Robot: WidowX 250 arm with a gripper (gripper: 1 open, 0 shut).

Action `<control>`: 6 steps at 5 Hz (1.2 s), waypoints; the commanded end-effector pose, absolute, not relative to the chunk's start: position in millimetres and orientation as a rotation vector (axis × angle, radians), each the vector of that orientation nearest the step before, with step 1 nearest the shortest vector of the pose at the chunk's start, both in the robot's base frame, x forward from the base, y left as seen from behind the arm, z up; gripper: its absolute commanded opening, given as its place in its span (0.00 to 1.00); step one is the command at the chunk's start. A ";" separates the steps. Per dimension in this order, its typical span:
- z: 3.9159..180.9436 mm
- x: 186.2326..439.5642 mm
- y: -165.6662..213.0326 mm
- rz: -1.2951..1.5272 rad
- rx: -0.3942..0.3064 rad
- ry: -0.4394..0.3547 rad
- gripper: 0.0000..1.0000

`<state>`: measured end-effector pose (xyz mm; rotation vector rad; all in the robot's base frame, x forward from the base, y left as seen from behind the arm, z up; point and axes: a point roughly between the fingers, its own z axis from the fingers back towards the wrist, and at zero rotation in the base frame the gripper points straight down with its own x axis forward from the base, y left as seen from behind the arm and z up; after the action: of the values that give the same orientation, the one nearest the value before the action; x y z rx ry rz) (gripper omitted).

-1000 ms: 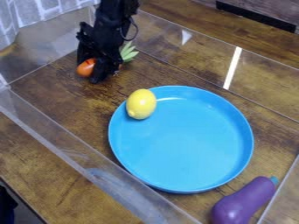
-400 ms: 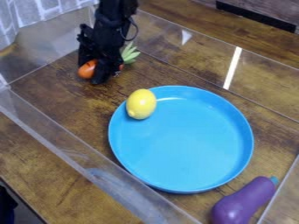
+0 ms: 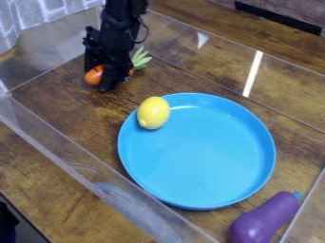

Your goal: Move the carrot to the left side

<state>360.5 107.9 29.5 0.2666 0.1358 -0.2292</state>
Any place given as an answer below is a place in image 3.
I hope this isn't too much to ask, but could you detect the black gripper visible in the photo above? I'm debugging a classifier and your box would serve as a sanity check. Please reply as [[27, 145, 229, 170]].
[[82, 13, 142, 93]]

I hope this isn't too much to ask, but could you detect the orange toy carrot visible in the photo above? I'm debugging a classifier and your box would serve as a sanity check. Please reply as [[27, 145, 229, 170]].
[[84, 47, 153, 86]]

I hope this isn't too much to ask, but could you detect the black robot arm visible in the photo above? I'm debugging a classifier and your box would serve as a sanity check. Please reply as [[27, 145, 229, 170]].
[[83, 0, 148, 92]]

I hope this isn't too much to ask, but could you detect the yellow toy lemon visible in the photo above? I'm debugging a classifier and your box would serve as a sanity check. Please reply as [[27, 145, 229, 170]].
[[138, 96, 170, 130]]

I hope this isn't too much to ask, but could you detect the blue round plate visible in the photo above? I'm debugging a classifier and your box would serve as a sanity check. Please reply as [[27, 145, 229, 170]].
[[118, 93, 277, 210]]

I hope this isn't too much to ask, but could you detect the purple toy eggplant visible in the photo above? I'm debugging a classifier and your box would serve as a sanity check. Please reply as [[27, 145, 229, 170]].
[[230, 191, 304, 243]]

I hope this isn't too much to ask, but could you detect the clear acrylic enclosure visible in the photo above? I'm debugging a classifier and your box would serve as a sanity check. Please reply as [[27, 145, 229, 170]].
[[0, 0, 325, 243]]

